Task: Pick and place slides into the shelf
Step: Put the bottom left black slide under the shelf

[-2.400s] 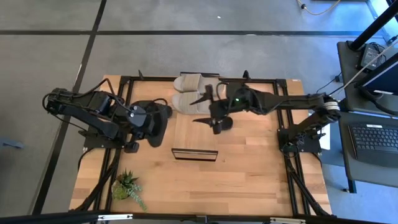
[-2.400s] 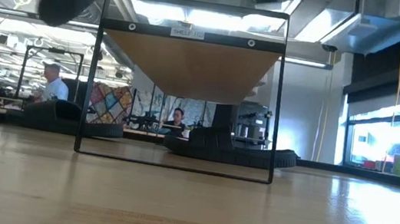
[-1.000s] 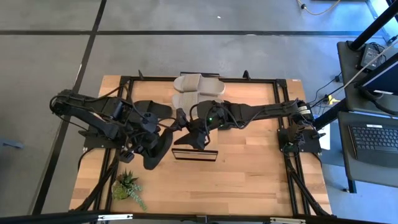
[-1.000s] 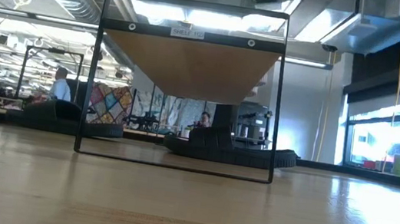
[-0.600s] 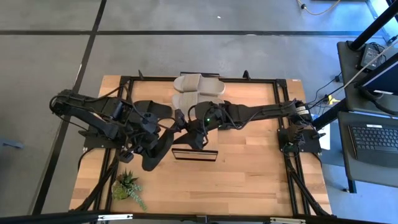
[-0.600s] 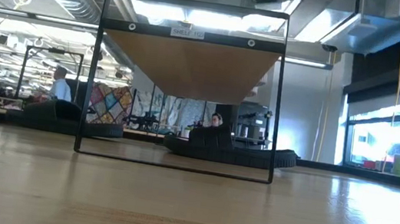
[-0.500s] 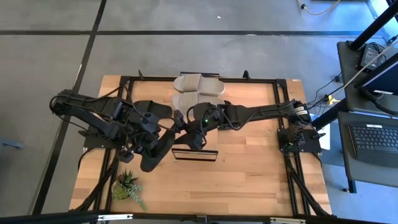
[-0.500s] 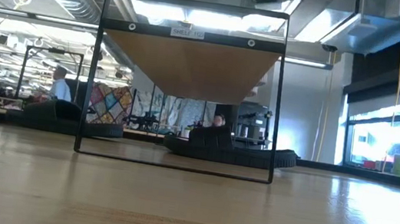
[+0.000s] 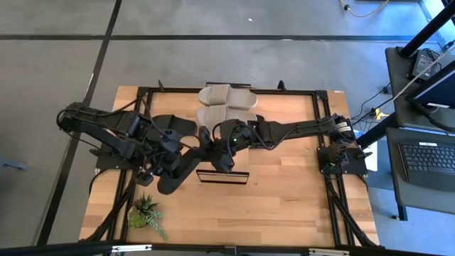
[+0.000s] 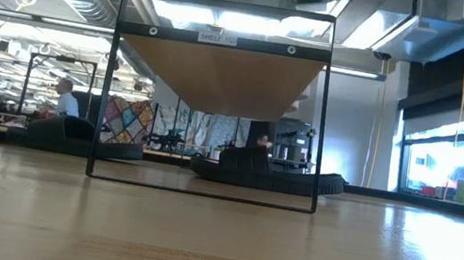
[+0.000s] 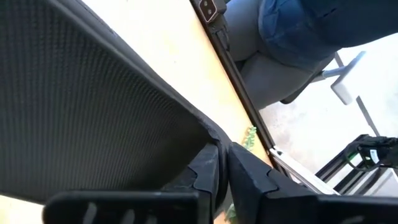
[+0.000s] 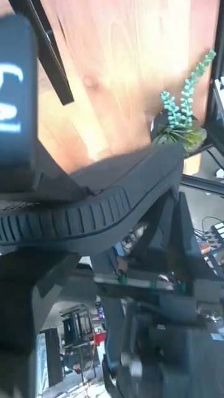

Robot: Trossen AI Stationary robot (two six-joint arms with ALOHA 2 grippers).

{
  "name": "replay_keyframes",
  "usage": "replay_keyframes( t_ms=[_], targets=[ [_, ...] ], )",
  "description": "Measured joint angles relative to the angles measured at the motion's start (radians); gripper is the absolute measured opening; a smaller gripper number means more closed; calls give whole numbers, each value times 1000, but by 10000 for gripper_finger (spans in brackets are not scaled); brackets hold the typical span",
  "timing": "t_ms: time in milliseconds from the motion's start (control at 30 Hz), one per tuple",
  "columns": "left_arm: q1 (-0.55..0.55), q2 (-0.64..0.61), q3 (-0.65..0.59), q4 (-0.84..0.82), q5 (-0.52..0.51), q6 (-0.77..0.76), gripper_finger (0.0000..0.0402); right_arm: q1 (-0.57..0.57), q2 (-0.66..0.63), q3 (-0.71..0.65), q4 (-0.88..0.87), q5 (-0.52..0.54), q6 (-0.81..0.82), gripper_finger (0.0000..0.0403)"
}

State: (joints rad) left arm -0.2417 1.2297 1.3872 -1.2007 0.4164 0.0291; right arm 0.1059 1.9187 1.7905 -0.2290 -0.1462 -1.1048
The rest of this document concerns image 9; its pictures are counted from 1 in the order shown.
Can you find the wooden shelf with black frame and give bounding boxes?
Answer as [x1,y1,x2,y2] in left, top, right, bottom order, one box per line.
[195,82,252,186]

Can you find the black rig beam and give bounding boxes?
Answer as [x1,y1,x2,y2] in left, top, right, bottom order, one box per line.
[0,240,455,256]

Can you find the black rubber slide sandal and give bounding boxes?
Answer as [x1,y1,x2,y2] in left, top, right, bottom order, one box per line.
[152,114,198,138]
[157,146,206,196]

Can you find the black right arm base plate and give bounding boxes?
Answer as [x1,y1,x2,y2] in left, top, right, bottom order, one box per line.
[316,146,369,176]

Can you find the beige rubber slide sandal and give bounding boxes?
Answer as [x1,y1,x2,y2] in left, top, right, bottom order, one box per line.
[196,105,258,132]
[198,84,259,110]

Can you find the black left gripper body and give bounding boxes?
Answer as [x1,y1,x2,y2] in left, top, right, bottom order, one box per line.
[152,149,184,178]

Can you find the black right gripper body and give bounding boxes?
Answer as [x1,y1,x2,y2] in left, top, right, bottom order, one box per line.
[211,119,253,152]

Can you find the grey floor object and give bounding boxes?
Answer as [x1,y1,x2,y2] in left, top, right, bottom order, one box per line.
[0,158,28,171]

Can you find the black laptop keyboard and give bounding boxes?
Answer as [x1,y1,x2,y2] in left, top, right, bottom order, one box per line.
[397,141,455,193]

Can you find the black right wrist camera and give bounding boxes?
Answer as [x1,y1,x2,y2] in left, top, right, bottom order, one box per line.
[212,149,236,174]

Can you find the white paper sheet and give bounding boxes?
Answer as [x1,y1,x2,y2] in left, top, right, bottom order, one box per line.
[363,151,378,172]

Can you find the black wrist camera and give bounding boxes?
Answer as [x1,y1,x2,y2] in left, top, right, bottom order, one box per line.
[212,149,236,174]
[136,171,154,187]

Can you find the grey side desk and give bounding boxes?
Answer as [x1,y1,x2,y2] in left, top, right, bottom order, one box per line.
[385,46,455,216]

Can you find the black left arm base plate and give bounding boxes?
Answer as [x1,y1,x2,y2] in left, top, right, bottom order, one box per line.
[95,142,146,171]

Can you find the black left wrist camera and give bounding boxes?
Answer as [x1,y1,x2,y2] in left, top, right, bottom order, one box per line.
[136,171,154,187]

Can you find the small green potted plant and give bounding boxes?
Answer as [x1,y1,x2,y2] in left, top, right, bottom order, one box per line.
[127,193,168,242]

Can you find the black power adapter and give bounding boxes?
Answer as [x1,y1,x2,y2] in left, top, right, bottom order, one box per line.
[412,49,441,80]

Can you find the black aluminium table frame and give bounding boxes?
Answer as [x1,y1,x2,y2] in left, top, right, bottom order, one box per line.
[85,80,380,248]

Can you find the dark computer monitor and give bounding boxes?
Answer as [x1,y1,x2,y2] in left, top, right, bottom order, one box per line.
[407,60,455,110]

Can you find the yellow floor cable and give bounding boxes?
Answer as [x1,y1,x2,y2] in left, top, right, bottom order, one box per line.
[339,0,390,18]

